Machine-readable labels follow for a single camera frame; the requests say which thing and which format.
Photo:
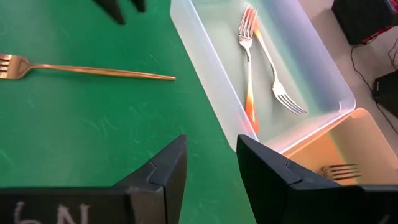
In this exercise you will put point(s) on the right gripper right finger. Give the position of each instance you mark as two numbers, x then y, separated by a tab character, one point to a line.
280	193

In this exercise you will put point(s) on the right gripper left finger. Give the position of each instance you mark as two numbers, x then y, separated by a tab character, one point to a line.
149	199

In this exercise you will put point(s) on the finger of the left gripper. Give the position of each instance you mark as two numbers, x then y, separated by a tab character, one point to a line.
139	4
113	9

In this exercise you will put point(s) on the gold fork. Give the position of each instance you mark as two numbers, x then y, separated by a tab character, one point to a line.
93	71

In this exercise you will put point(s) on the orange plastic bin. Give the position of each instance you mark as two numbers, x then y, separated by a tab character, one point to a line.
357	140

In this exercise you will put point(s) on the clear white plastic bin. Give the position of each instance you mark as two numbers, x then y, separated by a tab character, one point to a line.
311	56

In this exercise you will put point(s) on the black case red trim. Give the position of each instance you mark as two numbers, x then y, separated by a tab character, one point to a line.
357	18

